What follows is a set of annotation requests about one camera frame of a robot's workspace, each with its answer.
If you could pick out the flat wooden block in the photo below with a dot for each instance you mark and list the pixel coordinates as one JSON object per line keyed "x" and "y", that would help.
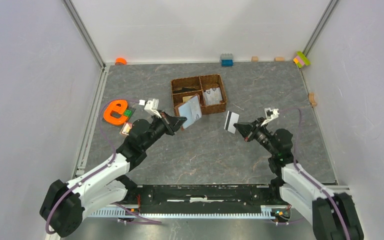
{"x": 279, "y": 59}

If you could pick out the brown wicker divided basket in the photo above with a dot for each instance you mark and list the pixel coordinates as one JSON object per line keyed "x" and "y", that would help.
{"x": 201, "y": 83}

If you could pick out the green toy block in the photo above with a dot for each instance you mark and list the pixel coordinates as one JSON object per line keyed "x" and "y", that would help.
{"x": 129, "y": 112}

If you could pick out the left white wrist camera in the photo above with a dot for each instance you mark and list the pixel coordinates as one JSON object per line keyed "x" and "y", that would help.
{"x": 151, "y": 106}

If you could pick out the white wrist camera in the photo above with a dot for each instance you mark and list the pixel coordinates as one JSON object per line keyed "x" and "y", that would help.
{"x": 151, "y": 106}
{"x": 270, "y": 115}

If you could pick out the black card in basket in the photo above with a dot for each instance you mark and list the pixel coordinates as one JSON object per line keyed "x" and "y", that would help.
{"x": 184, "y": 90}

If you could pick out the pink card on table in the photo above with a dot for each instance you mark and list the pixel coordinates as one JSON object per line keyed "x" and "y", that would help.
{"x": 125, "y": 129}

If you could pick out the green pink yellow brick stack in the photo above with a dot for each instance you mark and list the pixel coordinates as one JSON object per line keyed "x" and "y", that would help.
{"x": 301, "y": 60}

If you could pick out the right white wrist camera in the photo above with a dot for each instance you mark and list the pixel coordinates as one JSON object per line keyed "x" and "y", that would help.
{"x": 270, "y": 115}

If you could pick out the wooden arch block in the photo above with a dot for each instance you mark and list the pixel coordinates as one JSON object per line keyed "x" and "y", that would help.
{"x": 312, "y": 100}

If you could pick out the orange plastic letter toy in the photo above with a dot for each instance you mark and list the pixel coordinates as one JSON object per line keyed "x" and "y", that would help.
{"x": 114, "y": 112}

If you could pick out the blue grey toy brick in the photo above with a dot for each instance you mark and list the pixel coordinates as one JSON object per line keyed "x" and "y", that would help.
{"x": 226, "y": 59}

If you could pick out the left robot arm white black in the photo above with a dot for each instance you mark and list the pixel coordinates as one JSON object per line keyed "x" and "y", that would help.
{"x": 67, "y": 204}

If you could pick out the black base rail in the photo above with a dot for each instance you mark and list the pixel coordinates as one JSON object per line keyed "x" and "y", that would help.
{"x": 202, "y": 198}

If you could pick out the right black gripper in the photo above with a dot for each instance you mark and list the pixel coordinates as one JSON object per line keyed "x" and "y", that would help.
{"x": 246, "y": 129}

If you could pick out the white card black stripe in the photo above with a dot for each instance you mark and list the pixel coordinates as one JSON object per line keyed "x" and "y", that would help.
{"x": 231, "y": 119}

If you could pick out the gold card in basket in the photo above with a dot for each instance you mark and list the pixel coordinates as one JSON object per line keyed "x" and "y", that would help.
{"x": 186, "y": 98}

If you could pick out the brown leather card holder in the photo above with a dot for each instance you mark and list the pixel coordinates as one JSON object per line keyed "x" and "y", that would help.
{"x": 191, "y": 109}

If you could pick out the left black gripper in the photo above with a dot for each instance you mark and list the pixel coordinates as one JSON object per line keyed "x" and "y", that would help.
{"x": 173, "y": 123}

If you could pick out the small wooden block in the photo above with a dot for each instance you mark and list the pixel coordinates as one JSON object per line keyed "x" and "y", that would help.
{"x": 254, "y": 59}

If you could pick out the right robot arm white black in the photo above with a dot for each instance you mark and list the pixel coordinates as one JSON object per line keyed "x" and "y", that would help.
{"x": 332, "y": 215}

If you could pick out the white cards in basket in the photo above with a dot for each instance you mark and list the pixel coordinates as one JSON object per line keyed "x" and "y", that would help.
{"x": 213, "y": 96}

